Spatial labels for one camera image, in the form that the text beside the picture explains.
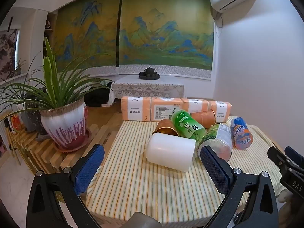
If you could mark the wooden slatted bench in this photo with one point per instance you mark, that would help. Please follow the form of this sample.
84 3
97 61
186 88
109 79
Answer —
54 158

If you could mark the black bag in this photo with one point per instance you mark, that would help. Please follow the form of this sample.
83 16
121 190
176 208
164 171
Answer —
97 97

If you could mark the brown plant saucer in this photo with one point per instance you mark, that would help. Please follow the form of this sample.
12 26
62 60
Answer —
82 144

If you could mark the striped yellow tablecloth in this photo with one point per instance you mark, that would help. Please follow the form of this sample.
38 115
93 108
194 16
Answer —
142 190

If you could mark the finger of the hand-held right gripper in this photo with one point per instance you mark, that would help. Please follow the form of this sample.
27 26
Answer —
295 155
278 158

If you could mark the lace-covered low table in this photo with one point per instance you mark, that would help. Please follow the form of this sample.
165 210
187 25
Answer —
147 87

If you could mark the orange blue soda bottle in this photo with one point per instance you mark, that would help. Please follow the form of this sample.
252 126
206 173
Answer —
241 134

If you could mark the orange paper cup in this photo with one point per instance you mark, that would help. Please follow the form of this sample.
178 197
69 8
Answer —
204 118

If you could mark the black teapot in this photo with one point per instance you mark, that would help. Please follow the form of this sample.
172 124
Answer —
149 70

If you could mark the dark speckled plant pot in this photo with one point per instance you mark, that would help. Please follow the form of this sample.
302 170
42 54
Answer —
35 115

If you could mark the white plastic cup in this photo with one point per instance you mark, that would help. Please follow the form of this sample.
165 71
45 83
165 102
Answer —
169 150

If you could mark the green tea can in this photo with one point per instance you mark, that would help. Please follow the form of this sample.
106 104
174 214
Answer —
188 124

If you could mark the clear bottle green label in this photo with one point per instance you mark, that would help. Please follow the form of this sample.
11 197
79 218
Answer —
219 137

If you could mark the hanging scroll painting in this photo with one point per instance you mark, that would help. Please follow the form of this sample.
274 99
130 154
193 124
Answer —
8 52

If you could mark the potted plant white purple pot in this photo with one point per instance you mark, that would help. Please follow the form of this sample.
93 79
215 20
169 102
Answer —
64 123

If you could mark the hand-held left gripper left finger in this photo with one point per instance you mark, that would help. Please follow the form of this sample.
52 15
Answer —
89 165

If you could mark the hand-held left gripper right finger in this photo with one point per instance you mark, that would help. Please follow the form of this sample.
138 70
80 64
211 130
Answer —
215 168

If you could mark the brown paper cup gold inside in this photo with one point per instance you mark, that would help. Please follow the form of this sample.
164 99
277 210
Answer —
166 127

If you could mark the orange tissue pack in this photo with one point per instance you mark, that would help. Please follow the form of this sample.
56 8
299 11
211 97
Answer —
196 105
135 108
222 110
163 108

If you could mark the black tea tray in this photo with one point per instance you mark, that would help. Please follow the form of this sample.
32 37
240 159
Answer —
149 76

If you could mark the landscape wall painting wide panel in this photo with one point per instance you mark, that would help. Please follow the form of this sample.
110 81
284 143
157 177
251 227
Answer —
166 30

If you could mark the landscape wall painting narrow panel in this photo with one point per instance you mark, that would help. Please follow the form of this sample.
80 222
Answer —
87 33

